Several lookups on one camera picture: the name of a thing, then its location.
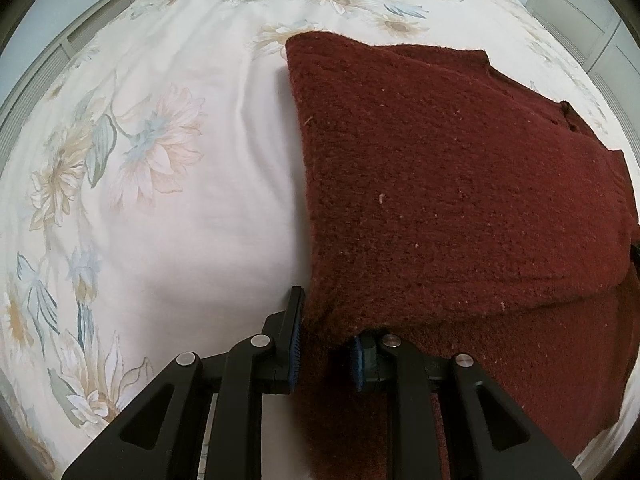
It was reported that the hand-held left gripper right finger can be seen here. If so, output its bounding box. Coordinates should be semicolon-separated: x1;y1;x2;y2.
350;329;581;480

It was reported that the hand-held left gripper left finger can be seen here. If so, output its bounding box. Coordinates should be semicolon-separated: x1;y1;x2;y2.
61;286;307;480

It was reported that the dark red knitted sweater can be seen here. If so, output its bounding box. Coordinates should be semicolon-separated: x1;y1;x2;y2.
285;31;640;480

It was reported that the white wardrobe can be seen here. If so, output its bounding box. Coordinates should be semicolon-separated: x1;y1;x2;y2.
525;0;640;128

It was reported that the white louvered cabinet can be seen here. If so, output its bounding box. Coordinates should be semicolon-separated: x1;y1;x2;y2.
0;0;141;133

